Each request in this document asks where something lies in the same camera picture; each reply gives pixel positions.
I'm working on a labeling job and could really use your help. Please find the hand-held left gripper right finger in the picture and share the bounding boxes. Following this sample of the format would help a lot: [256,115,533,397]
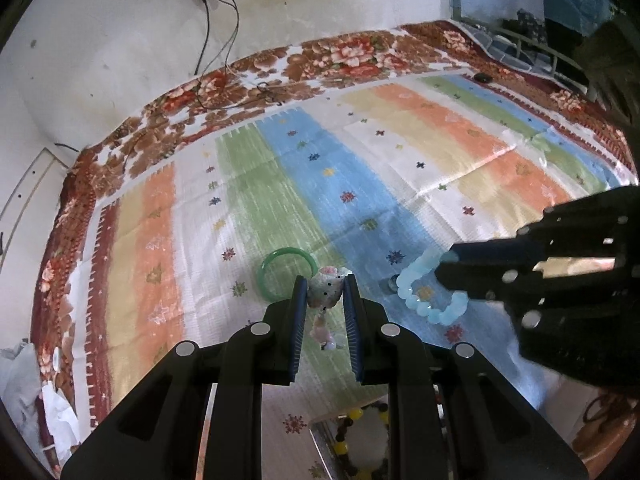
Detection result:
[342,275,589,480]

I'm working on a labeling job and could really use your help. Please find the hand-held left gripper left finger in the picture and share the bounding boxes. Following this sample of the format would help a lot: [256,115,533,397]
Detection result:
[60,275,311,480]

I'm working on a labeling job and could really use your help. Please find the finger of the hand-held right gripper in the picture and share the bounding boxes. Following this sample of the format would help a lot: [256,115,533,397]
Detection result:
[447,186,640,275]
[435,264,543,333]

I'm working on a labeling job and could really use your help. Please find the small beaded charm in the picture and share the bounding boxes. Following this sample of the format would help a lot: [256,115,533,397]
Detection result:
[306,265,351,352]

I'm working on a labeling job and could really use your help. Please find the light blue bead bracelet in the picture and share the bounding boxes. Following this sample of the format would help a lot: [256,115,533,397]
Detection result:
[397,249,470,326]

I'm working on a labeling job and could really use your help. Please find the yellow and dark bead bracelet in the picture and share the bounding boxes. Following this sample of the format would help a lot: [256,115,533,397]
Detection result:
[334,406,396,480]

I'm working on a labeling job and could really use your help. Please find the green jade bangle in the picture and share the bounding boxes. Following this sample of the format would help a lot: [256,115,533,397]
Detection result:
[258,248,317,302]

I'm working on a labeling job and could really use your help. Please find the striped colourful mat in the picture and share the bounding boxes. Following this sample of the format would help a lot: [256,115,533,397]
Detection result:
[87,72,640,480]

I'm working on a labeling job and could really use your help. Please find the dark cloth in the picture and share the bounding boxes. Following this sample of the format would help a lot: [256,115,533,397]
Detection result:
[572,9,640,132]

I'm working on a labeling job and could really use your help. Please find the crumpled white paper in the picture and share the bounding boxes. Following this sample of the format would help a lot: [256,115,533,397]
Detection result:
[0,344,82,462]

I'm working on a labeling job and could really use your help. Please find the metal bed rail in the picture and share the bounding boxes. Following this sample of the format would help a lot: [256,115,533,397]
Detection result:
[459,14,602,102]

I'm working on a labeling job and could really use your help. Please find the black power cable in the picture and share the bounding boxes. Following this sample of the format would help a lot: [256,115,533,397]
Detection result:
[191,0,212,112]
[197,0,242,97]

